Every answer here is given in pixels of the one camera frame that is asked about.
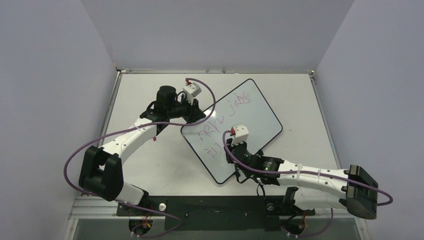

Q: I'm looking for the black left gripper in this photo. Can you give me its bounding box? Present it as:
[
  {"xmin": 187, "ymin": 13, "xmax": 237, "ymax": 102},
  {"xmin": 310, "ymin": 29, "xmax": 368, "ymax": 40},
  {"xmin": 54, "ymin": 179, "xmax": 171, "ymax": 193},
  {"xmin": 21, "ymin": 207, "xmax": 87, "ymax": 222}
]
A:
[{"xmin": 167, "ymin": 94, "xmax": 205, "ymax": 124}]

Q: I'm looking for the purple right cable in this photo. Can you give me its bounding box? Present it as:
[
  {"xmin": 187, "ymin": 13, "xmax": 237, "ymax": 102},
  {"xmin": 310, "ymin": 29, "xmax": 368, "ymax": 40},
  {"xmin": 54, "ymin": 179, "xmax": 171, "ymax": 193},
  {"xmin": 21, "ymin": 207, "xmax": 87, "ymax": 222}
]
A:
[{"xmin": 222, "ymin": 129, "xmax": 394, "ymax": 239}]

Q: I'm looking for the aluminium front rail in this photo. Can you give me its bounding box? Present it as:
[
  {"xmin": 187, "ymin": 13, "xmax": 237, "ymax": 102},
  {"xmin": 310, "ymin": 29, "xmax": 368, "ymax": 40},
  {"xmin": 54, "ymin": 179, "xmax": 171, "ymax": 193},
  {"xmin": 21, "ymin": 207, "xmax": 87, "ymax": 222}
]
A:
[{"xmin": 68, "ymin": 196, "xmax": 361, "ymax": 220}]

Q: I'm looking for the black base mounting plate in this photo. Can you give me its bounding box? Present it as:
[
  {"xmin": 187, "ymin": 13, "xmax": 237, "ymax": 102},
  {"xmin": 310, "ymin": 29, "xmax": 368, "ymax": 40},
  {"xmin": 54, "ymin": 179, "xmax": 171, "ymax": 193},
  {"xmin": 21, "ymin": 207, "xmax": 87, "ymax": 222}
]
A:
[{"xmin": 116, "ymin": 195, "xmax": 316, "ymax": 231}]

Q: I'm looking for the black framed whiteboard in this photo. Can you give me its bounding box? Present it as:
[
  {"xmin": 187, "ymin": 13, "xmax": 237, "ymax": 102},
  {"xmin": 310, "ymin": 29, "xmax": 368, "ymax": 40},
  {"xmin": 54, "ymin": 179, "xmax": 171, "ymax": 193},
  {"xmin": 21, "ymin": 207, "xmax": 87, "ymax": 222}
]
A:
[{"xmin": 180, "ymin": 78, "xmax": 283, "ymax": 184}]

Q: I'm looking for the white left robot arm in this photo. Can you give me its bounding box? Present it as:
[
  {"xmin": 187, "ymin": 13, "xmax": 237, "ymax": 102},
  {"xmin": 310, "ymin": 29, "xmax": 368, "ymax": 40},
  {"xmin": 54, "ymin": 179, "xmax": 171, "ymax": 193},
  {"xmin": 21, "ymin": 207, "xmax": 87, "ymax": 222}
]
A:
[{"xmin": 78, "ymin": 82, "xmax": 206, "ymax": 215}]

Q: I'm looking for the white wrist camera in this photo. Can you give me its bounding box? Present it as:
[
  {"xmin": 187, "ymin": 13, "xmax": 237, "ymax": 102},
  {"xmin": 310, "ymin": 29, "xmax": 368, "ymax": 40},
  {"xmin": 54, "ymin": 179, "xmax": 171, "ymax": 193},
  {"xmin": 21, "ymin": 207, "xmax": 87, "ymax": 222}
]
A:
[
  {"xmin": 182, "ymin": 83, "xmax": 202, "ymax": 104},
  {"xmin": 230, "ymin": 123, "xmax": 249, "ymax": 147}
]

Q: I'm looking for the purple cable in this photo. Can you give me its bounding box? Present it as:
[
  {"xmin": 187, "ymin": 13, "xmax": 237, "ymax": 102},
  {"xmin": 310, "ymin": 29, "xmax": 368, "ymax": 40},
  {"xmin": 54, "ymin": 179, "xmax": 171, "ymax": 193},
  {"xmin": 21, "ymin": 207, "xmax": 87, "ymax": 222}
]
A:
[
  {"xmin": 63, "ymin": 77, "xmax": 217, "ymax": 240},
  {"xmin": 222, "ymin": 129, "xmax": 394, "ymax": 239}
]

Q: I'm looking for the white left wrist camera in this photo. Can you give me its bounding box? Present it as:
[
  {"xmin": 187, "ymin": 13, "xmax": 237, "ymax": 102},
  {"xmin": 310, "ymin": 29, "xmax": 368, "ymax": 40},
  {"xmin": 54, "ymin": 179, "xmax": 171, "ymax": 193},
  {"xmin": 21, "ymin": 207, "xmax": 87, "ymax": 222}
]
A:
[{"xmin": 182, "ymin": 83, "xmax": 202, "ymax": 104}]

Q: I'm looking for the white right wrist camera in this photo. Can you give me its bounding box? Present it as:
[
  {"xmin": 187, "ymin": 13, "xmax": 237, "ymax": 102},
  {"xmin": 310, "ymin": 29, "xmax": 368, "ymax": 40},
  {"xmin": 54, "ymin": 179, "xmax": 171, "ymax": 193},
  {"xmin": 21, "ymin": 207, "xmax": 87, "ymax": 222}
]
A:
[{"xmin": 230, "ymin": 123, "xmax": 249, "ymax": 147}]

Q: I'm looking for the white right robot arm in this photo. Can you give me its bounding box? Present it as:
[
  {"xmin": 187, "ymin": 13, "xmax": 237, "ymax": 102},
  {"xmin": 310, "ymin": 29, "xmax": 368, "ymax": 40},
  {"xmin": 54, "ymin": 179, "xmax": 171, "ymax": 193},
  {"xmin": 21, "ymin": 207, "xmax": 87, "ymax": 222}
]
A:
[{"xmin": 225, "ymin": 138, "xmax": 379, "ymax": 220}]

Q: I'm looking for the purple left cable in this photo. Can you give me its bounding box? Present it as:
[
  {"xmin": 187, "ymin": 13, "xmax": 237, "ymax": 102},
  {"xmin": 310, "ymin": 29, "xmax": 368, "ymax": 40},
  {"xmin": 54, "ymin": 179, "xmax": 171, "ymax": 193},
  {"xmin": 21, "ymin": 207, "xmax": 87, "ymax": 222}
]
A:
[{"xmin": 63, "ymin": 77, "xmax": 217, "ymax": 240}]

